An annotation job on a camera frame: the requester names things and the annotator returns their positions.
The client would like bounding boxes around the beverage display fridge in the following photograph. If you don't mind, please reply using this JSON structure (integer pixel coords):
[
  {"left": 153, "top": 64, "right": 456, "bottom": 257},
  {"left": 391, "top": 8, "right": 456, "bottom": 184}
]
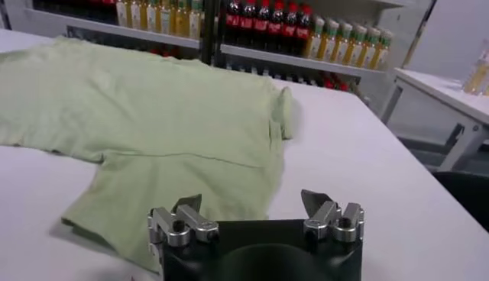
[{"left": 0, "top": 0, "right": 439, "bottom": 119}]

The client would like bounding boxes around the light green t-shirt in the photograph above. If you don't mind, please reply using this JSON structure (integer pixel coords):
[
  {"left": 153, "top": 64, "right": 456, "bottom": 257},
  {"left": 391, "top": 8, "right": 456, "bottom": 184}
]
[{"left": 0, "top": 36, "right": 297, "bottom": 274}]

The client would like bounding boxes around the black fridge centre post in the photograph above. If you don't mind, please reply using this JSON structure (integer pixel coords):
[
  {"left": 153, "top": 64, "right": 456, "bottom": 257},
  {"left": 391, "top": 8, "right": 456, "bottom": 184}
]
[{"left": 200, "top": 0, "right": 230, "bottom": 68}]

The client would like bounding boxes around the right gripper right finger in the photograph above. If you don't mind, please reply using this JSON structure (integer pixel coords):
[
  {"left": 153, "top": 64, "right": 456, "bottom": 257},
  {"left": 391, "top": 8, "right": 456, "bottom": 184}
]
[{"left": 300, "top": 189, "right": 366, "bottom": 244}]

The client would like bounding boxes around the white fridge shelf board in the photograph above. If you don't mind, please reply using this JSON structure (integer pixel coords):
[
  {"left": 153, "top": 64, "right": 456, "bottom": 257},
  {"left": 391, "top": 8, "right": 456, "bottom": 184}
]
[
  {"left": 24, "top": 7, "right": 202, "bottom": 50},
  {"left": 220, "top": 44, "right": 387, "bottom": 77}
]

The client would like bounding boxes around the clear glass bottle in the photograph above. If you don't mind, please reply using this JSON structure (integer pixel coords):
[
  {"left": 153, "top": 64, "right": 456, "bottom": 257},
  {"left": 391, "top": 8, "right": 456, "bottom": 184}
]
[{"left": 462, "top": 37, "right": 489, "bottom": 96}]

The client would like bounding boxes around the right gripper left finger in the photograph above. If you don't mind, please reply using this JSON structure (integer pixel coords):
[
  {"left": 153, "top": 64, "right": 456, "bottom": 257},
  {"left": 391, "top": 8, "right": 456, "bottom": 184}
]
[{"left": 147, "top": 193, "right": 221, "bottom": 268}]

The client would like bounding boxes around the black bin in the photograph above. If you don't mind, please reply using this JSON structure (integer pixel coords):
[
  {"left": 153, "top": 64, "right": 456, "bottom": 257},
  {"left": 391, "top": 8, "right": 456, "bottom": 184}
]
[{"left": 432, "top": 170, "right": 489, "bottom": 233}]

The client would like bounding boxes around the reflective fridge side wall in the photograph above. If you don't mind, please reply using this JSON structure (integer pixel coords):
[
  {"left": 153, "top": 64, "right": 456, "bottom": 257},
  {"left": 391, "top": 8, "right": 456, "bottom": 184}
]
[{"left": 381, "top": 0, "right": 439, "bottom": 69}]

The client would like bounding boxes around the white side table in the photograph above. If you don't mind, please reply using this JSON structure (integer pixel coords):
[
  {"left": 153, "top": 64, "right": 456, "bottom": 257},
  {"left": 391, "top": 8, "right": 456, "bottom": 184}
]
[{"left": 380, "top": 67, "right": 489, "bottom": 173}]

